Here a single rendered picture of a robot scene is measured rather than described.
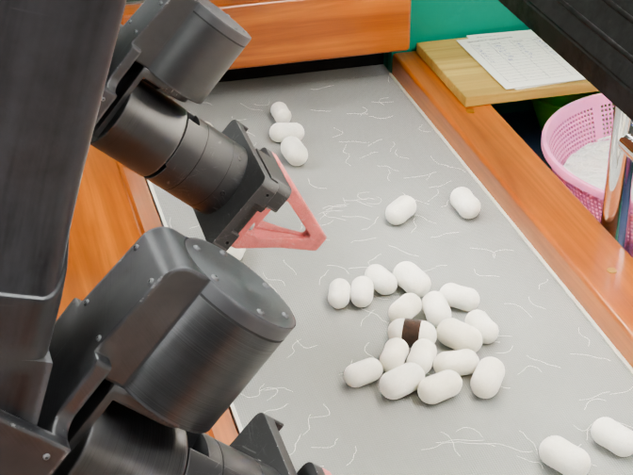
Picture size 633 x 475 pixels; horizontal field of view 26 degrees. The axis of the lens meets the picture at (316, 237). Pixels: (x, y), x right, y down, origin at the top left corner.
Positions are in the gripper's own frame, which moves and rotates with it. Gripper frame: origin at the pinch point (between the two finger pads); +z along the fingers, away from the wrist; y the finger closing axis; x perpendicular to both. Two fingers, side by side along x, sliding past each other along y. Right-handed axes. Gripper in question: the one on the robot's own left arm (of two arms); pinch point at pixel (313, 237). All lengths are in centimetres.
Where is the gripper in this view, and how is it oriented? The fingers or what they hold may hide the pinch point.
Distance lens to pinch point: 104.5
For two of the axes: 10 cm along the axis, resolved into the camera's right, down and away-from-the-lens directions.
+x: -6.4, 7.4, 2.3
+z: 7.2, 4.6, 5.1
